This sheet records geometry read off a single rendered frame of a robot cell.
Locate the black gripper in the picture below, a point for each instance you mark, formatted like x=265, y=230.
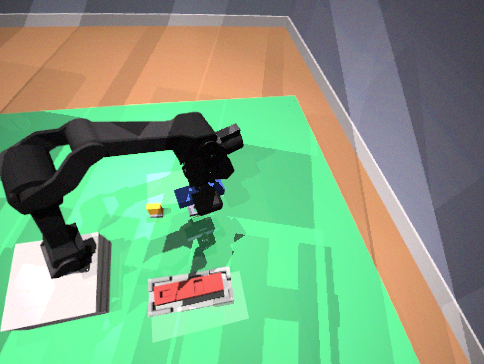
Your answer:
x=207, y=200

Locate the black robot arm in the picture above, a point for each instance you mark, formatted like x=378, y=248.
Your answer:
x=33, y=185

